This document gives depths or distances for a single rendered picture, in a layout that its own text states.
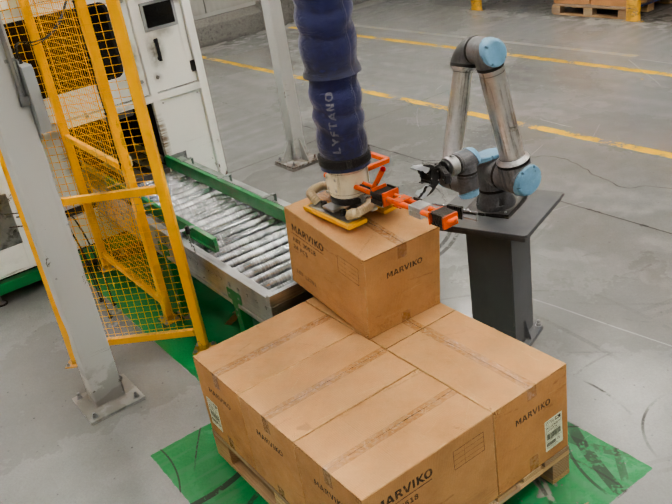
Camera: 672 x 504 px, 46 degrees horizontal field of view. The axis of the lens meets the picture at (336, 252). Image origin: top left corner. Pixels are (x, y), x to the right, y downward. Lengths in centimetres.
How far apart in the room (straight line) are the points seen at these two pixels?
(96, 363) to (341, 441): 175
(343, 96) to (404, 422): 128
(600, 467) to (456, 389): 78
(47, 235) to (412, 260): 171
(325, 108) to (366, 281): 71
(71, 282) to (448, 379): 192
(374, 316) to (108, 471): 147
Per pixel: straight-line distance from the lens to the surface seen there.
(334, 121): 320
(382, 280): 323
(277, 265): 413
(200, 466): 377
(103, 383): 429
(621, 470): 350
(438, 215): 292
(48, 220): 389
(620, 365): 407
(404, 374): 312
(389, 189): 321
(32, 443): 431
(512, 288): 393
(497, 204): 380
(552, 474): 339
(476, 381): 305
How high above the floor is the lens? 237
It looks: 26 degrees down
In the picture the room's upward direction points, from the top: 9 degrees counter-clockwise
